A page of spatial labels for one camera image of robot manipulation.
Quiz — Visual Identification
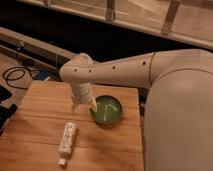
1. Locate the black coiled cable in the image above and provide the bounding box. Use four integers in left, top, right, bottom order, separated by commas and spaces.
2, 42, 38, 90

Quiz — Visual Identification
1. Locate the black device at left edge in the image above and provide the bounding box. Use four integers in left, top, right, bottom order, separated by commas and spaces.
0, 85, 18, 136

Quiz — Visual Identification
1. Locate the green ceramic bowl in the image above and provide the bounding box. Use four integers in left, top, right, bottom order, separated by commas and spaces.
90, 95, 122, 124

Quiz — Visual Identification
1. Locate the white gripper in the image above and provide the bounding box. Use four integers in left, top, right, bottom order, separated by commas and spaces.
71, 83, 97, 112

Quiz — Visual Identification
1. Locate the white plastic bottle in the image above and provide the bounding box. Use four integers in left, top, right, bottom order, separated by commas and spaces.
58, 122, 77, 167

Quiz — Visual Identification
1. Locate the metal window frame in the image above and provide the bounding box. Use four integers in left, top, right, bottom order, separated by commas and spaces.
18, 0, 213, 50

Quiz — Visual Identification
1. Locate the blue box on floor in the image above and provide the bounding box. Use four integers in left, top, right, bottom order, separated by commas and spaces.
34, 70, 50, 80

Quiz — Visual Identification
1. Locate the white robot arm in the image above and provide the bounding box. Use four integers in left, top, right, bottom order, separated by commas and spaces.
60, 49, 213, 171

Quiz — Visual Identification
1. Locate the grey metal floor rail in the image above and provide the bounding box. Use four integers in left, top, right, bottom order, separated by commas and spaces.
0, 27, 75, 74

